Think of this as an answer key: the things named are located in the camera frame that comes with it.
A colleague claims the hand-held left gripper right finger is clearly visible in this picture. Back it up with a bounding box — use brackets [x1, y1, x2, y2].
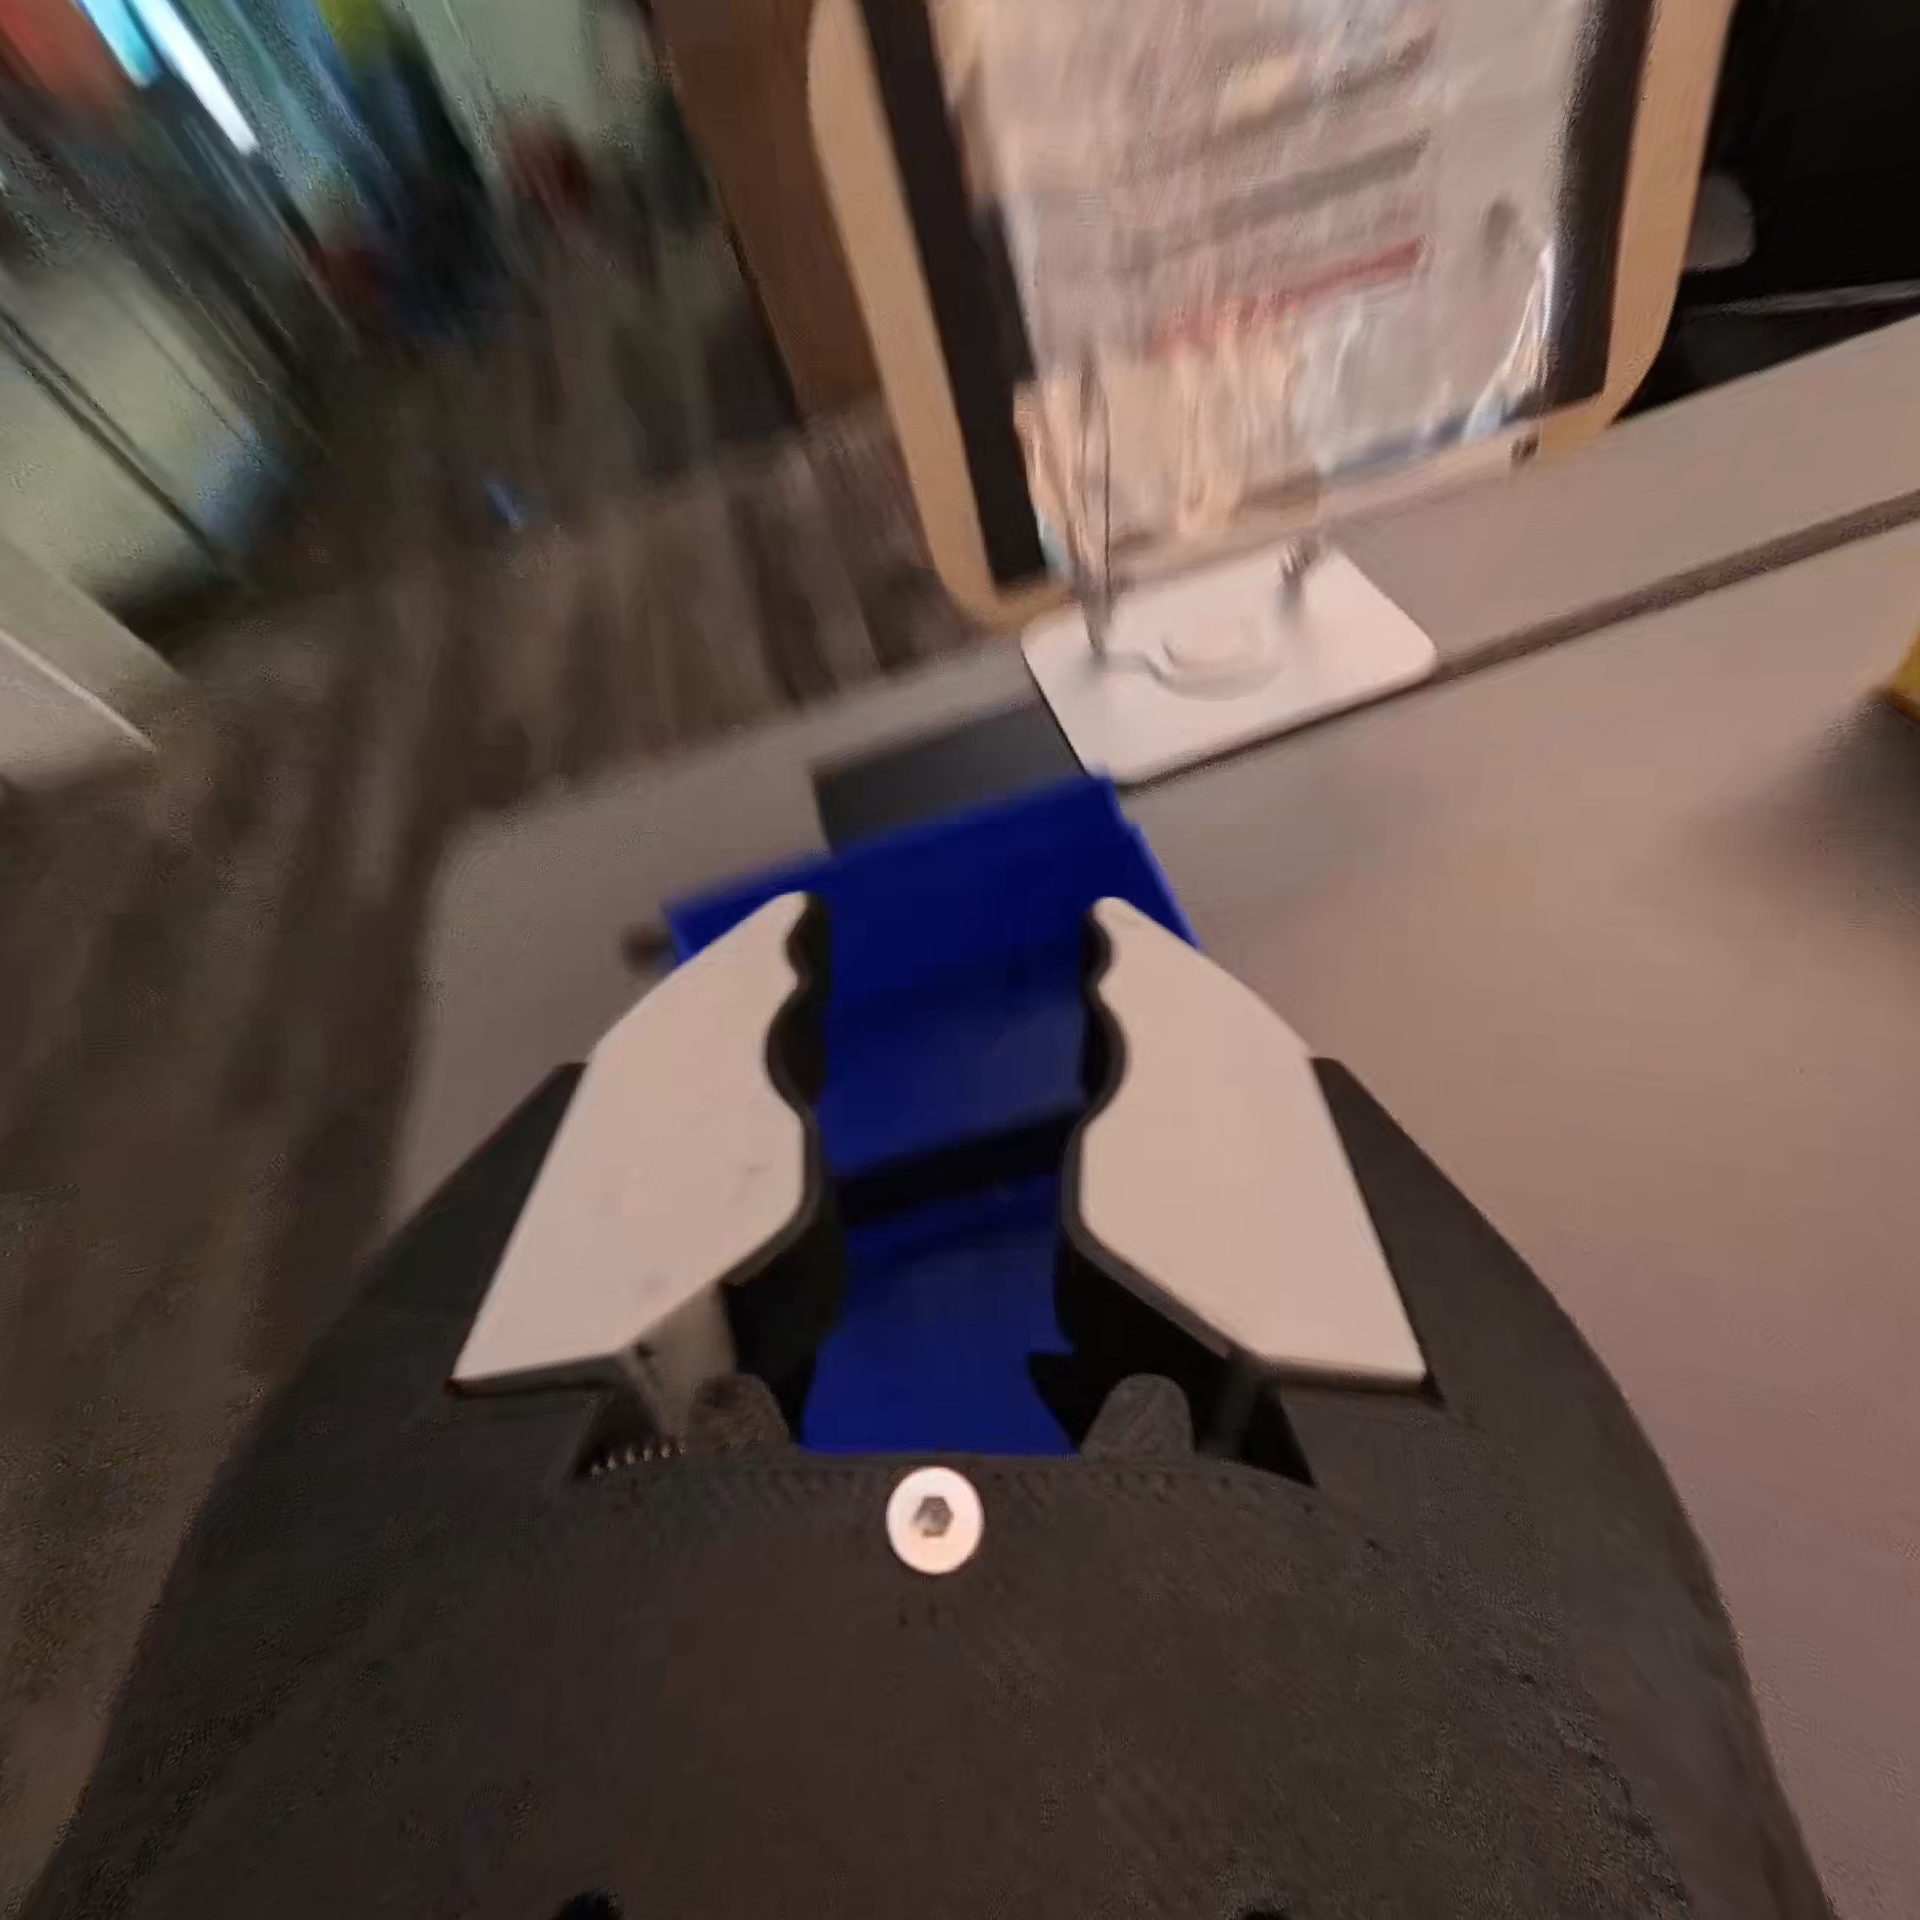
[1053, 896, 1430, 1394]

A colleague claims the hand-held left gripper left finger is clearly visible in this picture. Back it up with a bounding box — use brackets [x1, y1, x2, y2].
[451, 894, 846, 1404]

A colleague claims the blue storage bin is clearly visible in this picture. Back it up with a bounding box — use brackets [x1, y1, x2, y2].
[662, 778, 1204, 1456]

